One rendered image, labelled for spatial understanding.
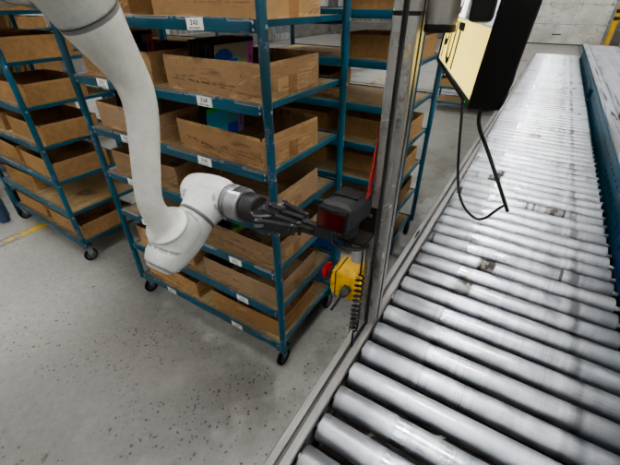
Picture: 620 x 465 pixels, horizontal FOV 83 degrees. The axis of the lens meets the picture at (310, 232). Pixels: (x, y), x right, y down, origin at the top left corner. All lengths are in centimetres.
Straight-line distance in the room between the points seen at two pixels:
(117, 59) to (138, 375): 141
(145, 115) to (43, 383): 149
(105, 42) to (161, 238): 40
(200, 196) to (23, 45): 154
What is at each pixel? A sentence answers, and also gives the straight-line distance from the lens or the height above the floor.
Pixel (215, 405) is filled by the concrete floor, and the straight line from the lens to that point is 164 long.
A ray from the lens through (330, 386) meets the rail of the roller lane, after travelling 76.
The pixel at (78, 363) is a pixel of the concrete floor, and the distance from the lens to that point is 200.
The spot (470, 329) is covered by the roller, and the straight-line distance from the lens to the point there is 93.
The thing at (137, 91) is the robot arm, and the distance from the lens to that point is 74.
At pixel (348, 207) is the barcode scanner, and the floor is 109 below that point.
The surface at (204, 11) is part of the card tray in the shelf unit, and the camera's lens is 114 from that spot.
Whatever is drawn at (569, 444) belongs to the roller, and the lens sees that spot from 83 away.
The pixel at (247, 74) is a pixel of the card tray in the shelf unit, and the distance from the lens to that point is 107.
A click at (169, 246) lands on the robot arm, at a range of 87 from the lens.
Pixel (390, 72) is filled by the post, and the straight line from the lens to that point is 60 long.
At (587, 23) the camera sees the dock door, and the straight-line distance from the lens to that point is 1678.
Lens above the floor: 138
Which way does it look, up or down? 34 degrees down
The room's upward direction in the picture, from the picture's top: straight up
